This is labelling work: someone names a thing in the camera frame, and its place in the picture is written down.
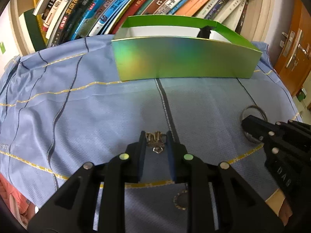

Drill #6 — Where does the silver metal bangle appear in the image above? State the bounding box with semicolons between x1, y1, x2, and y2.
240;105;268;144

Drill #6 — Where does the silver charm pendant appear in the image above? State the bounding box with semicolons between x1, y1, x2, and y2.
145;131;166;154

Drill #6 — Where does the black watch strap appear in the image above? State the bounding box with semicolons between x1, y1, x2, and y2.
197;25;216;40

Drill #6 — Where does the green cardboard box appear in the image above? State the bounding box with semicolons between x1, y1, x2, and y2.
112;15;262;81

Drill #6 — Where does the operator hand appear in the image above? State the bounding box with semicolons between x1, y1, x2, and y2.
266;188;293;226

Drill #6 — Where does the brown wooden door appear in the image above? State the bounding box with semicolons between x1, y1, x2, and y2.
275;0;310;96

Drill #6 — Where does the blue striped cloth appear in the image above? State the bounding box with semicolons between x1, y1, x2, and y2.
0;34;303;233

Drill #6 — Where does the black red book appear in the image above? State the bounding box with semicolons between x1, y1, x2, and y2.
235;0;249;34

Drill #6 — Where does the white green book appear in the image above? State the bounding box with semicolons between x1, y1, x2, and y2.
222;0;247;31

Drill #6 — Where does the orange book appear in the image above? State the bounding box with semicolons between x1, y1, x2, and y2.
174;0;209;17

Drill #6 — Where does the wooden bookshelf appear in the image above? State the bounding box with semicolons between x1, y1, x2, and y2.
8;0;275;56

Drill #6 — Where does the silver door handle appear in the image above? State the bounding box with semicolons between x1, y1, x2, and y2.
280;28;310;72

